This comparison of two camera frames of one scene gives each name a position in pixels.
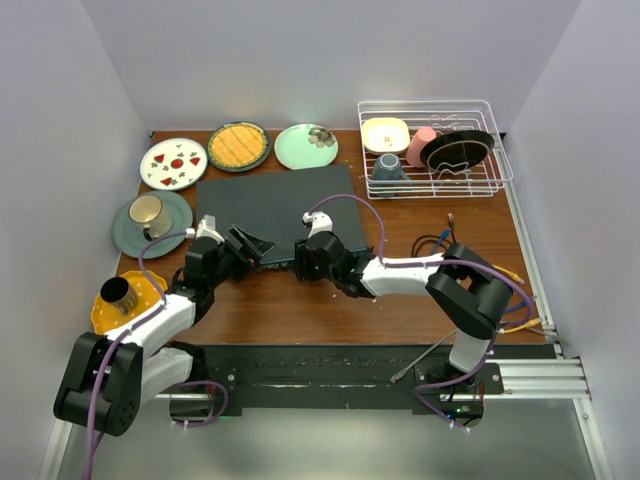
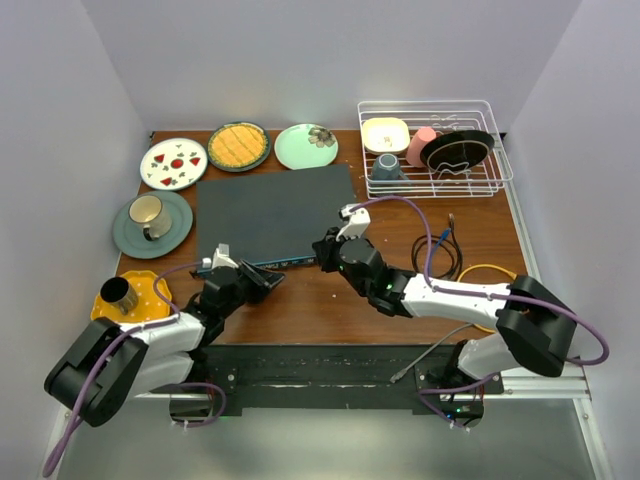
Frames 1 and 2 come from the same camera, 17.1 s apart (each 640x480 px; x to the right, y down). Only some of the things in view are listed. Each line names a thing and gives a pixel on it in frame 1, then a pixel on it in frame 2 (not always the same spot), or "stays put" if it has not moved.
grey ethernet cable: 402,372 stays put
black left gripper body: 231,264 to 246,290
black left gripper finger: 255,246 to 265,277
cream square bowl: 385,135 stays put
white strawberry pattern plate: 172,164 stays put
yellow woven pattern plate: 238,146 stays put
